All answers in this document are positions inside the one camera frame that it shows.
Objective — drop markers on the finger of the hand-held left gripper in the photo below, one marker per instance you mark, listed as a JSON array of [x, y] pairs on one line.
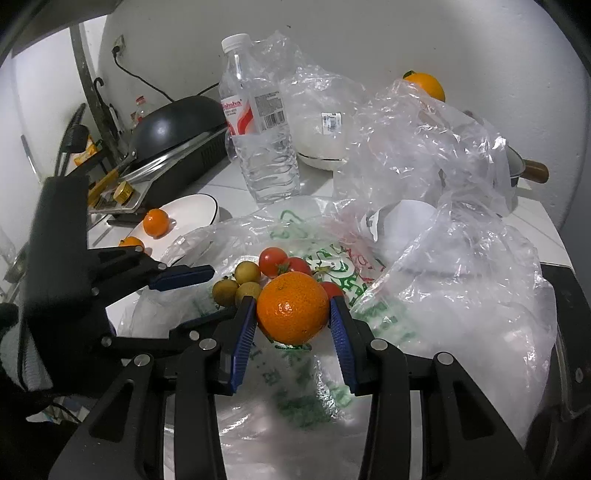
[[184, 275], [184, 332]]

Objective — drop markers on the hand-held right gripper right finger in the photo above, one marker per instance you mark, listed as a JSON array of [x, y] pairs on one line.
[[344, 346]]

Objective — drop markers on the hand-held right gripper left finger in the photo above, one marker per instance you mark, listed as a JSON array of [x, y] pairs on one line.
[[242, 344]]

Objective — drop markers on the yellow-green longan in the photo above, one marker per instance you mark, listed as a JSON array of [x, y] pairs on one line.
[[224, 292], [247, 293], [247, 272]]

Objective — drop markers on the red cherry tomato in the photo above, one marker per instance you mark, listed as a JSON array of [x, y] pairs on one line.
[[300, 266], [333, 290], [272, 261]]

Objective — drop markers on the large orange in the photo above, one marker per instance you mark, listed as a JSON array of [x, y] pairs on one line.
[[292, 308]]

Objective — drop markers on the white plate with black rim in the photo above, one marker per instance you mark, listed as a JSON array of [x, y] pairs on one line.
[[189, 212]]

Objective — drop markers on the white green-printed plastic bag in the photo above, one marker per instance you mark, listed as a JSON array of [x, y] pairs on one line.
[[207, 240]]

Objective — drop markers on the small orange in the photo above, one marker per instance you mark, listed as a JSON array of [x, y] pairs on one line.
[[132, 243], [155, 223]]

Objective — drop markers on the gold round knob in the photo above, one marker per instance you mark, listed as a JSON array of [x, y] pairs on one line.
[[122, 191]]

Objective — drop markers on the stainless steel stove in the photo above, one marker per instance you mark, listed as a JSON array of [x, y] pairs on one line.
[[198, 157]]

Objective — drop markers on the orange snack packet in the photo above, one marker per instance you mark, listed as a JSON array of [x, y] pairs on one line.
[[85, 154]]

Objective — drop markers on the large clear plastic bag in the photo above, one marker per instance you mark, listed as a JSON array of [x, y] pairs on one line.
[[461, 300]]

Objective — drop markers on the clear plastic water bottle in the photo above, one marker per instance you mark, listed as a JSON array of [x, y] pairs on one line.
[[263, 157]]

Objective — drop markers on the black wok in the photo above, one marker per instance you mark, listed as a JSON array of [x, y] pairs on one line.
[[175, 124]]

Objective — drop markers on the small red cap bottle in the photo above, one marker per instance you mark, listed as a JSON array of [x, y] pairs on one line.
[[140, 110]]

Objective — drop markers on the white bowl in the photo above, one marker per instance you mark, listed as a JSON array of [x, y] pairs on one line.
[[323, 143]]

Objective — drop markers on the crumpled clear plastic bag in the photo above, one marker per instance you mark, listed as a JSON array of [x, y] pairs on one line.
[[415, 147]]

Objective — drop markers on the clear plastic bag over bowl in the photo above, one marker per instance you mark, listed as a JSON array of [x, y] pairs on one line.
[[314, 87]]

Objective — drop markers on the orange with green stem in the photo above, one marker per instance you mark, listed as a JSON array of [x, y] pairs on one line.
[[427, 85]]

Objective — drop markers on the white wall socket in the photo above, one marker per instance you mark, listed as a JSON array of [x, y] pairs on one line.
[[119, 45]]

